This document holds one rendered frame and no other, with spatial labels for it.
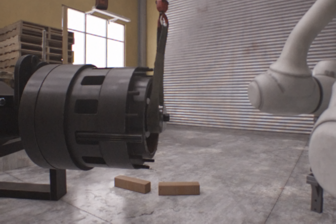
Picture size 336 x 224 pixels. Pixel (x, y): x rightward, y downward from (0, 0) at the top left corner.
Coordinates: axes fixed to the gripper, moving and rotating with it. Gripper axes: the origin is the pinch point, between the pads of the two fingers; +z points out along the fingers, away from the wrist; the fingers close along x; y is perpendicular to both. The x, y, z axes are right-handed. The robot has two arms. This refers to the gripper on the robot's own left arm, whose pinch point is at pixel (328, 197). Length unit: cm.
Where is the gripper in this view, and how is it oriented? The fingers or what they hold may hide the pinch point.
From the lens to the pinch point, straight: 83.2
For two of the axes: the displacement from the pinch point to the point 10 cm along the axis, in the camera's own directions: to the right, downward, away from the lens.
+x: -8.5, 0.1, -5.2
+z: 0.0, 10.0, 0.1
